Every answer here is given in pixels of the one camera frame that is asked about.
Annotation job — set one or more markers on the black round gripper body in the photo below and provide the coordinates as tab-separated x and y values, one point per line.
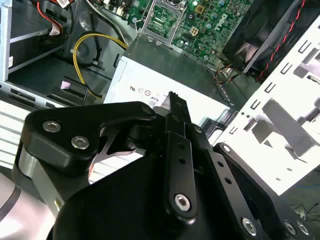
120	205

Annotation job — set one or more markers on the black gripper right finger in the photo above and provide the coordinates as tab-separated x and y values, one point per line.
225	175

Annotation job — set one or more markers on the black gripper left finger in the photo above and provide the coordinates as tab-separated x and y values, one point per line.
75	117

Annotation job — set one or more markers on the metal socket cover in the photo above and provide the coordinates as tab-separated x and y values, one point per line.
177	25

